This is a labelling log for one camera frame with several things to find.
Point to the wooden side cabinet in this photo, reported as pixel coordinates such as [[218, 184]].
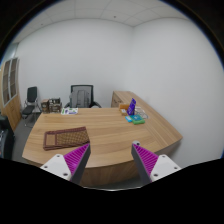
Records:
[[120, 97]]

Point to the brown cardboard box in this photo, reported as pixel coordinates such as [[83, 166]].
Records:
[[45, 105]]

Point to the grey mesh office chair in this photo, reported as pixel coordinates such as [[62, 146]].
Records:
[[82, 96]]

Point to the green box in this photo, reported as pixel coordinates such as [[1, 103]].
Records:
[[136, 122]]

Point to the black equipment at left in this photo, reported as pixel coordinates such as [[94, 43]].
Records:
[[7, 138]]

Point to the blue box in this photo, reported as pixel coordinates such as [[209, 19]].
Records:
[[133, 118]]

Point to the orange box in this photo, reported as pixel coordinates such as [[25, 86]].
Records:
[[123, 106]]

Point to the white green leaflet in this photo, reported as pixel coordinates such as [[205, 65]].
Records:
[[69, 111]]

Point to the dark cardboard box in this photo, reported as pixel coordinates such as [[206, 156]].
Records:
[[55, 105]]

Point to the black visitor chair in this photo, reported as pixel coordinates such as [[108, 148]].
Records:
[[30, 104]]

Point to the brown patterned folded towel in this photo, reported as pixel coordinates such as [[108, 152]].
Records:
[[65, 138]]

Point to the clear plastic container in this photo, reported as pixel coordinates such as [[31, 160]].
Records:
[[141, 112]]

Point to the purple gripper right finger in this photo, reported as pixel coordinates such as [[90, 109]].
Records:
[[151, 167]]

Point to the wooden bookcase cabinet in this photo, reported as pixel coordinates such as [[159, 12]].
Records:
[[9, 93]]

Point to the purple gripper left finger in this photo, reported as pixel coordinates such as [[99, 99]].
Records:
[[70, 166]]

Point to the wooden office desk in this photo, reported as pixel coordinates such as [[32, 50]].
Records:
[[111, 138]]

